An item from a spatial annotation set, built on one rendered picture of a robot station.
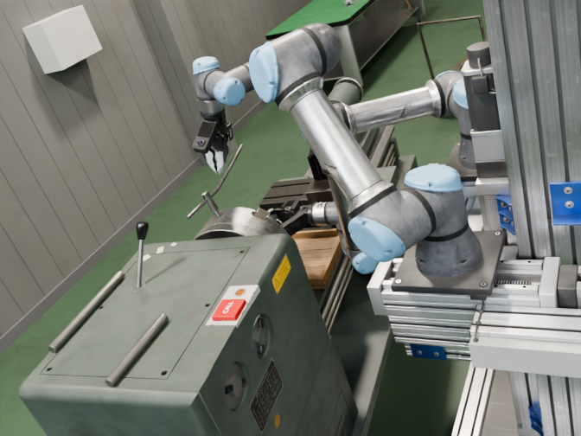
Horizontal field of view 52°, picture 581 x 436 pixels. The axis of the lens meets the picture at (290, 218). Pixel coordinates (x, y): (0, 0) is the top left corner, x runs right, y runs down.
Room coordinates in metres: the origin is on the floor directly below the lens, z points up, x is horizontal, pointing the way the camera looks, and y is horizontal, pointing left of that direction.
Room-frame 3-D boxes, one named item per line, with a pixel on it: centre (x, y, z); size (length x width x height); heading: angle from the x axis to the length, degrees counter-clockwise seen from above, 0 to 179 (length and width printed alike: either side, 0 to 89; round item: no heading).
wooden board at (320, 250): (1.83, 0.05, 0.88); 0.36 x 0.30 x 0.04; 62
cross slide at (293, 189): (2.13, -0.13, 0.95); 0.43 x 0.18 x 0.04; 62
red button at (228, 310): (1.09, 0.19, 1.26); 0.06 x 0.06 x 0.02; 62
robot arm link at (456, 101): (1.56, -0.60, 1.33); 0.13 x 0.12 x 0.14; 2
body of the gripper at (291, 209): (1.76, -0.03, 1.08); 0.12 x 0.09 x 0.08; 62
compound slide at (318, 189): (2.08, -0.17, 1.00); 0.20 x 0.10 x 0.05; 152
